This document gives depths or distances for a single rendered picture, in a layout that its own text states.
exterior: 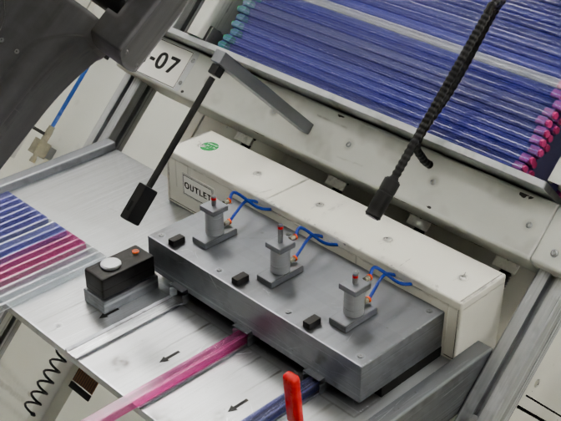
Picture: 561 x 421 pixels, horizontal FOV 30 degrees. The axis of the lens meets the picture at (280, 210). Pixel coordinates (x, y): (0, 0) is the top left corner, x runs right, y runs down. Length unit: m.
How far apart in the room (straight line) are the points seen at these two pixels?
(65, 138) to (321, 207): 2.69
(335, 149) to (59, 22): 0.72
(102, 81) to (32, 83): 3.26
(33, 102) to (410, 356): 0.59
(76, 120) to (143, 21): 3.27
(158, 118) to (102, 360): 2.52
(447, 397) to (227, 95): 0.54
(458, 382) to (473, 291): 0.10
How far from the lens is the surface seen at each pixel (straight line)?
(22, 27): 0.64
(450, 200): 1.21
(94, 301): 1.23
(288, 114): 1.30
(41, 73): 0.63
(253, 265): 1.19
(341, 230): 1.22
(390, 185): 1.07
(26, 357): 3.67
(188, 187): 1.39
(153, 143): 3.60
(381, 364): 1.08
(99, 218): 1.41
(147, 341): 1.18
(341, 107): 1.31
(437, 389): 1.11
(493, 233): 1.18
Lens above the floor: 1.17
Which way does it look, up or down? 3 degrees up
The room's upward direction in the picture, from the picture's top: 30 degrees clockwise
